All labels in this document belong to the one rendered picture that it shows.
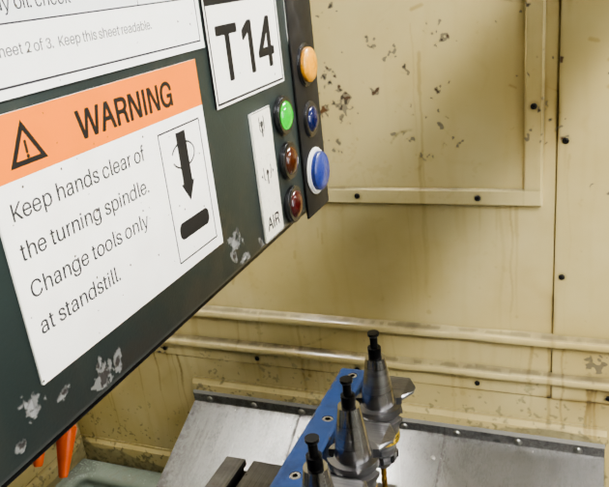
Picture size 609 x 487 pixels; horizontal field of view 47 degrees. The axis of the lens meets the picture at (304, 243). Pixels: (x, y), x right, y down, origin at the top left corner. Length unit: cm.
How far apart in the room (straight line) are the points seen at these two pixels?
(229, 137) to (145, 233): 10
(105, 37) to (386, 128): 97
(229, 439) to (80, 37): 137
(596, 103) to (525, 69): 12
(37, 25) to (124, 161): 7
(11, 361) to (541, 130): 103
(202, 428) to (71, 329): 137
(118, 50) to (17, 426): 16
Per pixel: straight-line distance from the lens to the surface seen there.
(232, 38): 43
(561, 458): 149
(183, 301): 38
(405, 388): 99
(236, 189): 43
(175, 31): 38
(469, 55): 122
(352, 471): 84
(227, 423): 165
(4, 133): 28
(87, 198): 31
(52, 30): 30
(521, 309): 135
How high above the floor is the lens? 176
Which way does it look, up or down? 21 degrees down
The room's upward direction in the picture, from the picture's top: 6 degrees counter-clockwise
